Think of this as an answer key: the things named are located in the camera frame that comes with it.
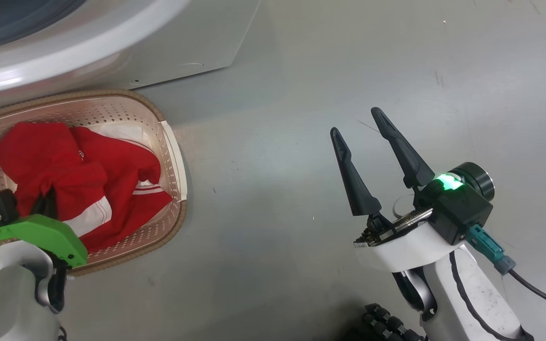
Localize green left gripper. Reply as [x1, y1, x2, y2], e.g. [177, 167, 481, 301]
[0, 188, 89, 269]

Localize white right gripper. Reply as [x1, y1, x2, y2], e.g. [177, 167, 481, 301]
[330, 107, 468, 273]

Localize red and white garment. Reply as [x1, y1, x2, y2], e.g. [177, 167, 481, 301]
[0, 122, 174, 254]

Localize cream perforated laundry basket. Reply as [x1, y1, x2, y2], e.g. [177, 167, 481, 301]
[0, 89, 188, 278]

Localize white front-load washing machine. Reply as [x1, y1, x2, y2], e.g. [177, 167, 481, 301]
[0, 0, 262, 117]

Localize teal plug right camera cable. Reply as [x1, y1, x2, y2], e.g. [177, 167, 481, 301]
[466, 225, 546, 315]

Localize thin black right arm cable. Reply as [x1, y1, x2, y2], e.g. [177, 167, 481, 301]
[448, 251, 518, 339]

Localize black corrugated cable conduit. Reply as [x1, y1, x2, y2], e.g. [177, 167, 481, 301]
[349, 303, 425, 341]

